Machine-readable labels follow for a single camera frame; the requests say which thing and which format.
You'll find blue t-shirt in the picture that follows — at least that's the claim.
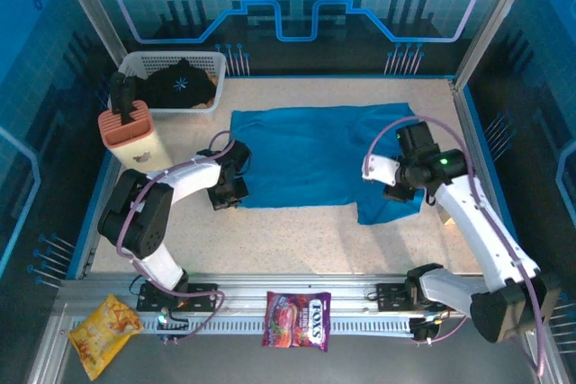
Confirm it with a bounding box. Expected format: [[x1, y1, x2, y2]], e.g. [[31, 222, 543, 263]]
[[229, 103, 427, 227]]

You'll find aluminium front rail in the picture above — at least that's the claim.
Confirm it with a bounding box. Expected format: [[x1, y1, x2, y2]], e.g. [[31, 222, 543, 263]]
[[56, 273, 539, 320]]

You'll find purple Fox's candy bag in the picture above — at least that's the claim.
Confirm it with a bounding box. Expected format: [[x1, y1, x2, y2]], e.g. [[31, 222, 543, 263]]
[[261, 290, 333, 353]]

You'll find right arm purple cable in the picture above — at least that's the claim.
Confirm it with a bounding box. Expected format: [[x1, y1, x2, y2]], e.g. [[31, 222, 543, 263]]
[[364, 114, 548, 379]]

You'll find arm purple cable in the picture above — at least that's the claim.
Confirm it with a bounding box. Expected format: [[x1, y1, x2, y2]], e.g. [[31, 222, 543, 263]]
[[115, 130, 238, 344], [364, 114, 548, 379]]

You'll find cream knife block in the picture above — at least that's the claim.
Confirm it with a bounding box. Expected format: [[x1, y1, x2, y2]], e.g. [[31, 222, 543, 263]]
[[97, 100, 171, 174]]

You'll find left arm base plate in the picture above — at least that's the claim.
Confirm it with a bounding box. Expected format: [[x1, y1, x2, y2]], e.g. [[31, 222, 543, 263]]
[[136, 282, 220, 313]]

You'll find black knife handle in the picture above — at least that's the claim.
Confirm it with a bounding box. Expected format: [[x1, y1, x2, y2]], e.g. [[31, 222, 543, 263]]
[[120, 78, 138, 125], [110, 72, 128, 115]]

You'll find white plastic basket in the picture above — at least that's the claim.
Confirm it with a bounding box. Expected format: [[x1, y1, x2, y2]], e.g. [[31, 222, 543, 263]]
[[117, 49, 228, 122]]

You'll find tan cloth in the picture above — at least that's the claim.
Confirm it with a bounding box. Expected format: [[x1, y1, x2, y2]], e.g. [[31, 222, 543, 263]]
[[193, 71, 221, 110]]

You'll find black t-shirt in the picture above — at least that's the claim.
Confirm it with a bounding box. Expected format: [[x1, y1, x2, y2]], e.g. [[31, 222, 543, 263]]
[[134, 58, 217, 109]]

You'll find yellow snack bag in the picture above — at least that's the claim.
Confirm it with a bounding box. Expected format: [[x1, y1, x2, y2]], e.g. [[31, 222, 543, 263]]
[[67, 293, 145, 381]]

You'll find aluminium side rail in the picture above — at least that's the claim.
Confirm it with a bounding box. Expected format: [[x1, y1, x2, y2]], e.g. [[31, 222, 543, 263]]
[[74, 149, 119, 280], [449, 78, 518, 280]]

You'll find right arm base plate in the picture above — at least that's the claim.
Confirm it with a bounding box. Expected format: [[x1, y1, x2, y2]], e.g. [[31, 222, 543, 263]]
[[375, 281, 451, 312]]

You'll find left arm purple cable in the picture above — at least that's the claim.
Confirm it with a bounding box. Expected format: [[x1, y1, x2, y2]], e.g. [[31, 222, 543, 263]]
[[115, 130, 238, 344]]

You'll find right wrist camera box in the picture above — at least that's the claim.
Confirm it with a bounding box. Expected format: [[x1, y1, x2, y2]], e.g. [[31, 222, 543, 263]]
[[362, 154, 400, 186]]

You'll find black connector module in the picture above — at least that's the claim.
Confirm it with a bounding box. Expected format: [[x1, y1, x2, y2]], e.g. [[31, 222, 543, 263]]
[[156, 307, 190, 344], [409, 315, 440, 344]]

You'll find aluminium frame post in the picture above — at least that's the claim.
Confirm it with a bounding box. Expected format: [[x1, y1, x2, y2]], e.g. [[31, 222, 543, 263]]
[[454, 0, 545, 88], [49, 0, 130, 68]]

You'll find white slotted cable duct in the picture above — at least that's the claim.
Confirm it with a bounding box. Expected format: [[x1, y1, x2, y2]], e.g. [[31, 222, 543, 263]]
[[155, 318, 415, 335]]

